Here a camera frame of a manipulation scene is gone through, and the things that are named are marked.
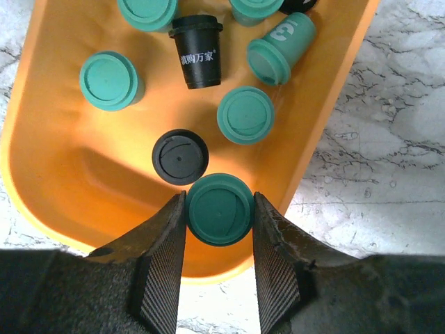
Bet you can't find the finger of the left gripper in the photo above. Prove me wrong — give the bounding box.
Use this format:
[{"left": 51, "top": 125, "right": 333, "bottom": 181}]
[
  {"left": 252, "top": 193, "right": 444, "bottom": 333},
  {"left": 1, "top": 193, "right": 186, "bottom": 333}
]

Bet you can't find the orange storage basket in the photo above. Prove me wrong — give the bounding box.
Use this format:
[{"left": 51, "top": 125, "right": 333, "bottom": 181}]
[{"left": 0, "top": 0, "right": 382, "bottom": 287}]

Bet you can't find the black coffee capsule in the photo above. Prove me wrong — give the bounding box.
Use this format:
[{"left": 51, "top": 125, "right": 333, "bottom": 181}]
[
  {"left": 279, "top": 0, "right": 317, "bottom": 15},
  {"left": 152, "top": 129, "right": 209, "bottom": 186},
  {"left": 168, "top": 15, "right": 223, "bottom": 90}
]

